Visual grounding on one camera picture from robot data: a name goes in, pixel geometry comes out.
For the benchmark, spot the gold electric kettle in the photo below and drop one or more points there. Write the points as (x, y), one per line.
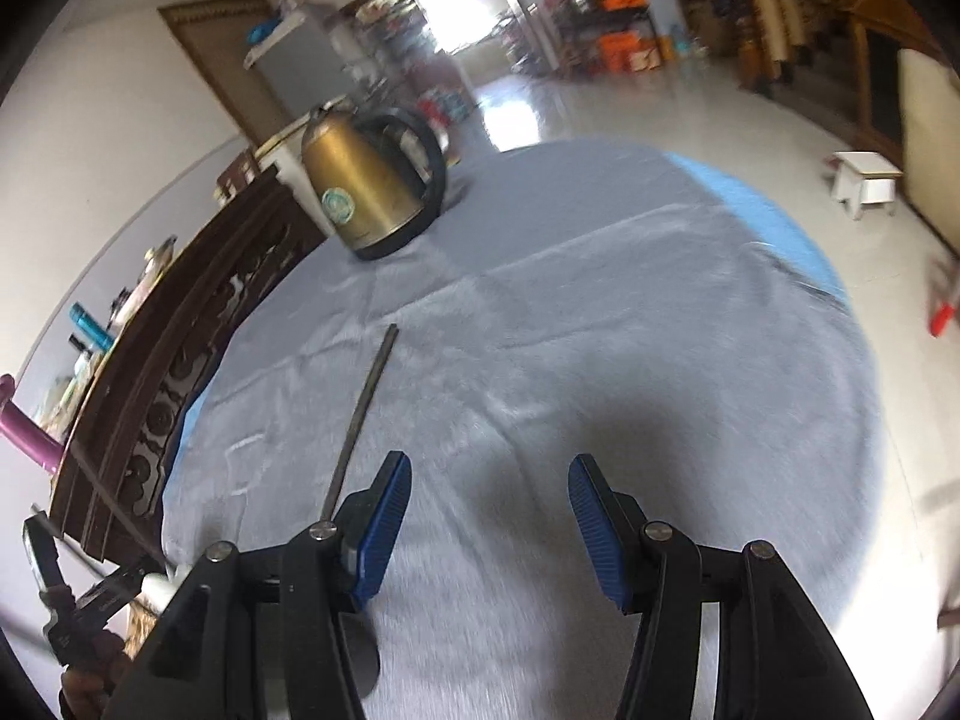
(360, 180)

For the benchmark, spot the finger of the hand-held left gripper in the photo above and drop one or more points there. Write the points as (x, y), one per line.
(116, 589)

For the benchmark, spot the carved dark wooden chair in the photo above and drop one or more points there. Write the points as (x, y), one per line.
(187, 315)

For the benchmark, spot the orange crate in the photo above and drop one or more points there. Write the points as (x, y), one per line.
(622, 52)

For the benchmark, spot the red object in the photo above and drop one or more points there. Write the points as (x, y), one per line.
(941, 319)

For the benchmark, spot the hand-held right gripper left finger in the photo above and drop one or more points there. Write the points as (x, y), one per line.
(386, 517)

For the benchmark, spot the blue cloth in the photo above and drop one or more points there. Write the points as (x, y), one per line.
(780, 232)

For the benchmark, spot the brown wooden door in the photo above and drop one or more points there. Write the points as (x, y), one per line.
(217, 60)

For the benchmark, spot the grey tablecloth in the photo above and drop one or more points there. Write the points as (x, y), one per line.
(600, 315)

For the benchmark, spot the white ceramic spoon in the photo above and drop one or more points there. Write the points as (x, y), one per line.
(163, 591)

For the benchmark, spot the grey refrigerator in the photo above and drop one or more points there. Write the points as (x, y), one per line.
(300, 67)

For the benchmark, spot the small white stool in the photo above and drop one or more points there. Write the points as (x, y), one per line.
(870, 169)

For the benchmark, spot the person's left hand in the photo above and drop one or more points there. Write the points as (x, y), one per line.
(90, 690)

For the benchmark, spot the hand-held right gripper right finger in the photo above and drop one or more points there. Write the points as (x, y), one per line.
(592, 517)

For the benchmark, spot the teal bottle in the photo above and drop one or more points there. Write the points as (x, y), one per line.
(90, 326)

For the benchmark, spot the wooden staircase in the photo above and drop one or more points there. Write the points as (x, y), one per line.
(870, 30)

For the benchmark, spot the pink plastic object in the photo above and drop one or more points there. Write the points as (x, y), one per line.
(30, 431)

